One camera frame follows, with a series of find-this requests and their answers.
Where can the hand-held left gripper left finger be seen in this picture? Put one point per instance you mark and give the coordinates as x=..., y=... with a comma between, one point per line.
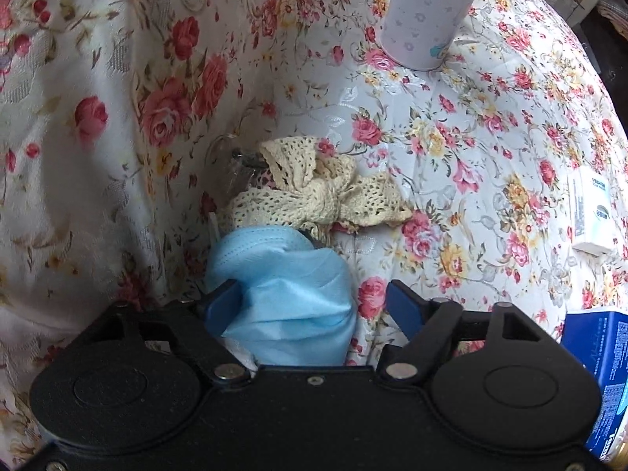
x=223, y=305

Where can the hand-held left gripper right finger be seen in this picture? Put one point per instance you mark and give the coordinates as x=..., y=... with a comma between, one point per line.
x=403, y=310

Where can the blue face mask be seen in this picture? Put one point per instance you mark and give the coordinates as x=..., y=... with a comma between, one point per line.
x=289, y=299

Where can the cream crochet lace bow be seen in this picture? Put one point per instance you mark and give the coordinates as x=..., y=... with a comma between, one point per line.
x=319, y=197

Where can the clear plastic wrapper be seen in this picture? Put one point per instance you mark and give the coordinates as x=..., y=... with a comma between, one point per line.
x=234, y=157

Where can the floral bedspread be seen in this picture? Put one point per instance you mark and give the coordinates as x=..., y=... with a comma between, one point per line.
x=441, y=117

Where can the white cardboard box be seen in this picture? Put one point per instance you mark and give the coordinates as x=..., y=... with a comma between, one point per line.
x=594, y=211

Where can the blue printed packet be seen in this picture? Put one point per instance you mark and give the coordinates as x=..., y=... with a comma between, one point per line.
x=609, y=378

